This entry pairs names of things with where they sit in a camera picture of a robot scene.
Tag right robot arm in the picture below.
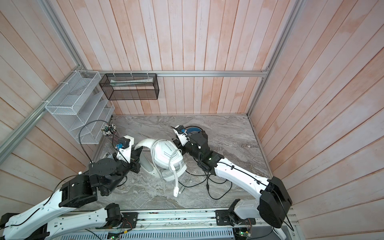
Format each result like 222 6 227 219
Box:
174 126 293 229

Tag black and blue headphones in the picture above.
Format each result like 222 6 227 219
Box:
182 126 206 136

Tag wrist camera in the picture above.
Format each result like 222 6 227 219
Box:
116 136 135 164
174 125 189 146

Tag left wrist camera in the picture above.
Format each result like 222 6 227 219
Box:
116 136 135 164

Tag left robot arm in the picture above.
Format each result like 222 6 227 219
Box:
1 148 143 240

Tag horizontal aluminium wall rail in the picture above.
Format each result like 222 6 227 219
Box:
80 70 269 77

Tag white headphones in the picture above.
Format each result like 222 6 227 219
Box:
135 139 187 197

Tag paper in black basket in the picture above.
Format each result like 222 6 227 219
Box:
110 78 154 87

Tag black wire mesh basket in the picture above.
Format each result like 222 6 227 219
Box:
99 74 160 101

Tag white wire mesh shelf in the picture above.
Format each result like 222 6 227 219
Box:
46 71 115 145

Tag clear cup of pencils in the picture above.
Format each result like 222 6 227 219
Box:
101 124 117 138

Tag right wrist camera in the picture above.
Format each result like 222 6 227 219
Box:
174 125 189 146

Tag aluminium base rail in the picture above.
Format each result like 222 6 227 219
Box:
61 208 305 240

